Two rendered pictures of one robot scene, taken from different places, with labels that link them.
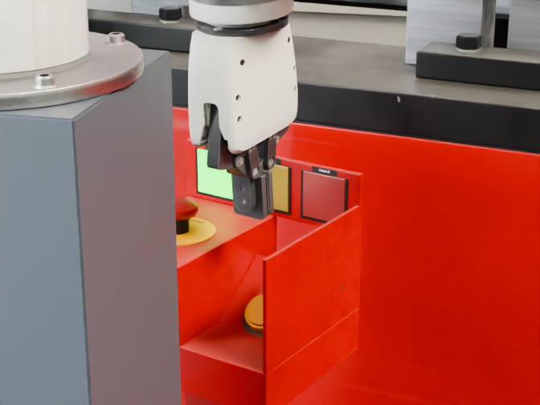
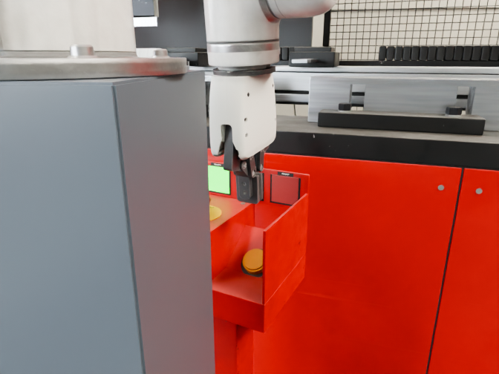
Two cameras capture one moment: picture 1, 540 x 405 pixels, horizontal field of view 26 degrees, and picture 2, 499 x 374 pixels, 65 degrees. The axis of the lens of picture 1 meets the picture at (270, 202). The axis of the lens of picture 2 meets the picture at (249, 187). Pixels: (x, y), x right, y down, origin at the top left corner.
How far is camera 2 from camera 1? 0.49 m
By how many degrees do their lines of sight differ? 6
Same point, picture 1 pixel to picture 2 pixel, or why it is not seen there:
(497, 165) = (370, 170)
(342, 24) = not seen: hidden behind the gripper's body
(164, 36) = not seen: hidden behind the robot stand
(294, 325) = (278, 270)
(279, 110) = (267, 132)
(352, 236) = (304, 212)
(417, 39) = (314, 108)
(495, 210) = (368, 194)
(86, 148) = (133, 125)
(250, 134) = (252, 146)
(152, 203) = (194, 193)
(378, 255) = not seen: hidden behind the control
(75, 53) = (120, 44)
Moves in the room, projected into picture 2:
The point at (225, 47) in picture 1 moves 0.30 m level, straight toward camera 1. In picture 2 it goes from (237, 82) to (331, 131)
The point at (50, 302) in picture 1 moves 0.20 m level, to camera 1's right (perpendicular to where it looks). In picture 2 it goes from (98, 302) to (442, 280)
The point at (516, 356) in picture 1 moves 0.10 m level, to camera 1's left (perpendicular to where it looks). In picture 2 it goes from (378, 271) to (329, 274)
